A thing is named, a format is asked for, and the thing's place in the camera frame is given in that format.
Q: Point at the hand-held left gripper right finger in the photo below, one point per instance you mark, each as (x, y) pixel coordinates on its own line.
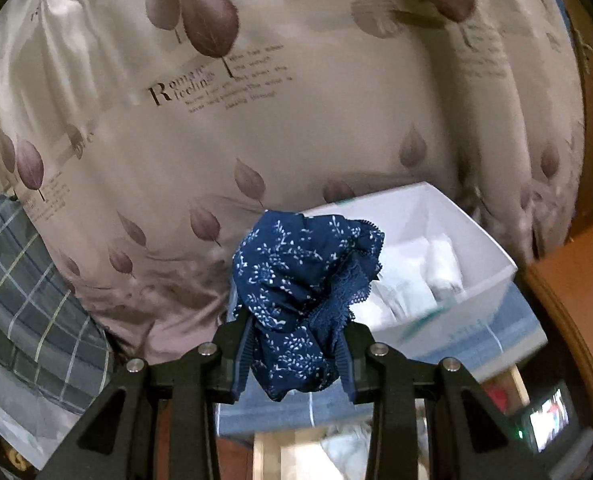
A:
(349, 367)

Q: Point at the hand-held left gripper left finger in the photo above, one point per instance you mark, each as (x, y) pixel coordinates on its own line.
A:
(241, 362)

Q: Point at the light wooden drawer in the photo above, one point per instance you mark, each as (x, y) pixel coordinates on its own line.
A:
(269, 455)

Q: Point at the dark blue floral underwear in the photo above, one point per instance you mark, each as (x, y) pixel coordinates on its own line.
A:
(296, 280)

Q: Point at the white cardboard box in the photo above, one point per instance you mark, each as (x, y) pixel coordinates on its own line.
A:
(469, 305)

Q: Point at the red cloth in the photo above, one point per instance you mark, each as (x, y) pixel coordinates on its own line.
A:
(499, 400)

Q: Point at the blue plaid cloth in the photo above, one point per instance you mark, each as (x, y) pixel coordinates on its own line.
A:
(276, 415)

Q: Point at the heap of pale clothes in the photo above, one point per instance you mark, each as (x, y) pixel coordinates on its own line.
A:
(349, 452)

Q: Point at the white folded cloths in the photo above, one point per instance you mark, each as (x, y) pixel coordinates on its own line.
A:
(416, 285)

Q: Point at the brown wooden furniture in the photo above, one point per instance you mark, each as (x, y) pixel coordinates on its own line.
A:
(566, 285)

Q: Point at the green plaid cloth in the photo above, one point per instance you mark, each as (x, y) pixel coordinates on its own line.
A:
(26, 300)

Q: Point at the white plastic bag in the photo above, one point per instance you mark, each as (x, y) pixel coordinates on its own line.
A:
(16, 422)

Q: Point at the leaf print quilt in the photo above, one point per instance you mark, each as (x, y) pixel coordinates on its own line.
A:
(301, 110)

